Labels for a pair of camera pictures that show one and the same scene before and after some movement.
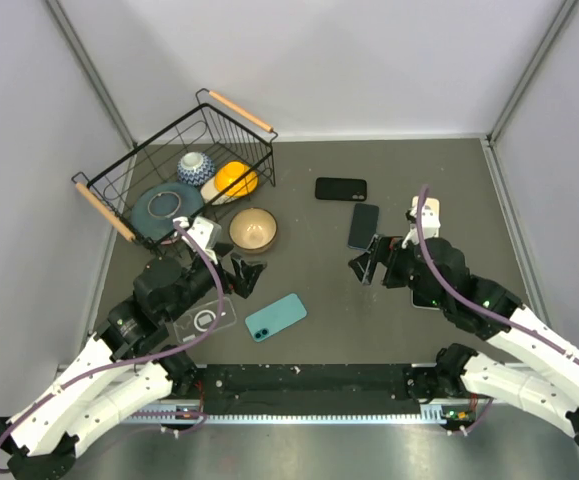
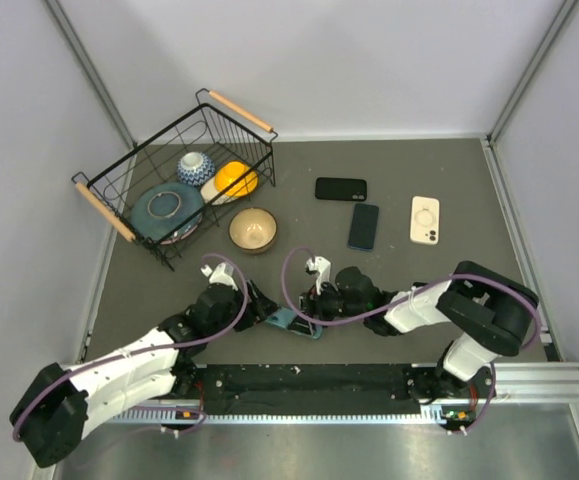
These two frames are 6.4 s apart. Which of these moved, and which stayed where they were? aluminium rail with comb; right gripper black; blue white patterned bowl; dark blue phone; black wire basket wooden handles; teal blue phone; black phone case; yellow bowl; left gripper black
Moved: right gripper black; teal blue phone; left gripper black
Stayed: black wire basket wooden handles; yellow bowl; aluminium rail with comb; black phone case; blue white patterned bowl; dark blue phone
